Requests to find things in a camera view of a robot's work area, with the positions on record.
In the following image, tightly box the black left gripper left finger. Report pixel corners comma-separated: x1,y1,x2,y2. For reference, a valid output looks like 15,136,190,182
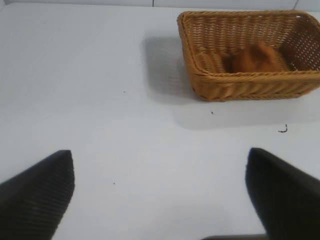
0,149,76,240

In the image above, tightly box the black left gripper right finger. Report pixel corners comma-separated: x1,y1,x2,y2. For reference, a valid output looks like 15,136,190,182
245,147,320,240

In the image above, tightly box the orange fruit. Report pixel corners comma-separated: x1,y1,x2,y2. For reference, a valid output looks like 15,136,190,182
221,40,282,74

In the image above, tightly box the tan woven wicker basket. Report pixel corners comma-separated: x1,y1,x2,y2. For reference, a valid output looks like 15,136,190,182
177,9,320,102

